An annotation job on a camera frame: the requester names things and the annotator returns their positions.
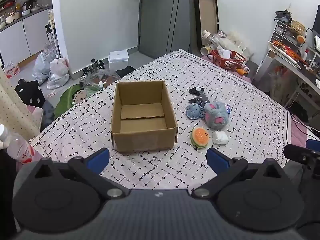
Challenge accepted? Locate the black cloth piece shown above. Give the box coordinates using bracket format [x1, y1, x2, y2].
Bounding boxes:
[188, 86, 204, 96]

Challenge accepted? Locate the burger plush toy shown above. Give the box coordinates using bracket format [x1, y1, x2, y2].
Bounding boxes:
[190, 127, 213, 147]

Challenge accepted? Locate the grey pink plush toy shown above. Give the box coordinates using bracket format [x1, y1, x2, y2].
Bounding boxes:
[204, 100, 229, 131]

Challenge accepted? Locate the kitchen shelf with dishes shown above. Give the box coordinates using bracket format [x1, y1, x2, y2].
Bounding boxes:
[0, 0, 53, 32]

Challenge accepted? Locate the white paper box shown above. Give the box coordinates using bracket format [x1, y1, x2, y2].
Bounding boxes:
[217, 48, 231, 59]

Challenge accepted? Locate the brown cardboard box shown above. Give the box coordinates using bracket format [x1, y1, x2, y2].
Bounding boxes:
[111, 80, 178, 153]

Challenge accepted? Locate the black framed board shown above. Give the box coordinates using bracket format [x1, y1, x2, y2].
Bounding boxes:
[193, 0, 220, 48]

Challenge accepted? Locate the clear bag of dark items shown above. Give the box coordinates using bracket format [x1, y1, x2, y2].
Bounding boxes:
[188, 92, 211, 105]

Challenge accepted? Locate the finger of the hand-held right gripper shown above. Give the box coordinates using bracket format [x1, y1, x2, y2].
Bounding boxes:
[283, 138, 320, 173]

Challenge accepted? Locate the clear plastic bag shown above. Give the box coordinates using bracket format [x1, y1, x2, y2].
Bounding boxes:
[32, 51, 51, 84]

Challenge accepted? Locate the cluttered desk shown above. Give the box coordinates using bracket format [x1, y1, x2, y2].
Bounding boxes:
[255, 40, 320, 110]

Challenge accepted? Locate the red plastic basket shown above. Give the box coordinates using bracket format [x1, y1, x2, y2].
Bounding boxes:
[209, 50, 248, 71]

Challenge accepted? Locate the white storage box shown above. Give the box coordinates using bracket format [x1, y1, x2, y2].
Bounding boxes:
[108, 51, 129, 71]

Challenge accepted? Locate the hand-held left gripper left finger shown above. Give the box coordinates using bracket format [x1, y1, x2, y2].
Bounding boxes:
[32, 147, 131, 201]

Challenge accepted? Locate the grey drawer organizer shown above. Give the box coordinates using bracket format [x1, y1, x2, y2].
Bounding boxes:
[272, 19, 296, 43]

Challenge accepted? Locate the clear plastic bottle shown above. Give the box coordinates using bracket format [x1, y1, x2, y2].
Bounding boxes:
[201, 30, 223, 50]

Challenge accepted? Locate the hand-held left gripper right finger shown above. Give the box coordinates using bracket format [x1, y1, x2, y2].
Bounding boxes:
[191, 147, 290, 201]

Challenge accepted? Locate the blue grey octopus plush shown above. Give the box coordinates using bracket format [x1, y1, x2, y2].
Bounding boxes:
[185, 103, 206, 120]

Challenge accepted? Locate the red white plastic bag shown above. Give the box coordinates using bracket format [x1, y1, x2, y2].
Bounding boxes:
[3, 61, 21, 79]

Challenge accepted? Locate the beige dotted curtain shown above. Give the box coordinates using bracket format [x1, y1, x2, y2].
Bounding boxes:
[0, 67, 42, 141]

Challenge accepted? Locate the computer monitor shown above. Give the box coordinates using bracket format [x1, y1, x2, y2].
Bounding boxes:
[312, 4, 320, 35]

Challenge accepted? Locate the orange desk lamp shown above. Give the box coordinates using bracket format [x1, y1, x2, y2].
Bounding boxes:
[296, 28, 313, 46]

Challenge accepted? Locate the grey door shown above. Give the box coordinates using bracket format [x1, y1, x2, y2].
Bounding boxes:
[138, 0, 198, 61]

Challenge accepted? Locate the pink label drink bottle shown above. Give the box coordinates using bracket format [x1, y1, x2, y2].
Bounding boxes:
[0, 124, 36, 166]

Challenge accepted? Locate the black white patterned bedspread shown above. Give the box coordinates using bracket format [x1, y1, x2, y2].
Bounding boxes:
[29, 49, 293, 191]

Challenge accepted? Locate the crumpled clear plastic wrap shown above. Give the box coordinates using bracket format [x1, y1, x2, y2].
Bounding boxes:
[80, 68, 121, 91]

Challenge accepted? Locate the white soft ball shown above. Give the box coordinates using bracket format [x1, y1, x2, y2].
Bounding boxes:
[212, 130, 229, 145]

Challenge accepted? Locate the green cartoon rug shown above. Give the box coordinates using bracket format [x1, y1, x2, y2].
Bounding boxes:
[53, 83, 88, 119]

